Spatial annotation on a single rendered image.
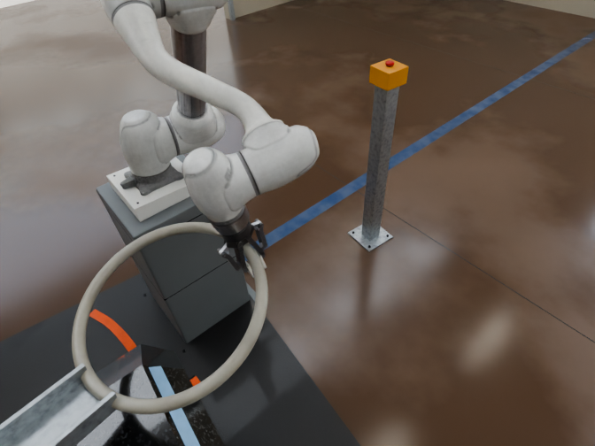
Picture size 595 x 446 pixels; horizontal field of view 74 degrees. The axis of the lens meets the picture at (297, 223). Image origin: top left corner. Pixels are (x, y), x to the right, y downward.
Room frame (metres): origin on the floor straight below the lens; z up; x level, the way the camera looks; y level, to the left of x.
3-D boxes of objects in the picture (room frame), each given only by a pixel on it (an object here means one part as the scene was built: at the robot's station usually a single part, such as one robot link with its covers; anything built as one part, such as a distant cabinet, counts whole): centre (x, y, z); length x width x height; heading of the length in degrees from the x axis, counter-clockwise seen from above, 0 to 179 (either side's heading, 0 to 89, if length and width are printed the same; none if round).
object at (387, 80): (1.69, -0.45, 0.54); 0.20 x 0.20 x 1.09; 32
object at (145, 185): (1.29, 0.58, 0.89); 0.22 x 0.18 x 0.06; 128
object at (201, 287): (1.30, 0.57, 0.40); 0.50 x 0.50 x 0.80; 37
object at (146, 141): (1.31, 0.55, 1.03); 0.18 x 0.16 x 0.22; 118
